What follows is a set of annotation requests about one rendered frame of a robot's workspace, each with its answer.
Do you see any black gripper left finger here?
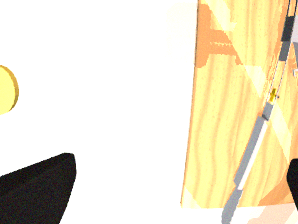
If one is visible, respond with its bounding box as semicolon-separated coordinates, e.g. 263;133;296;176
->
0;152;77;224

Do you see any light wooden board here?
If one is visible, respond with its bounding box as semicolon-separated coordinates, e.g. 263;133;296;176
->
180;0;298;209

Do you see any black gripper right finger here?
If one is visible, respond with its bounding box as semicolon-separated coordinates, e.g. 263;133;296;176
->
286;159;298;212

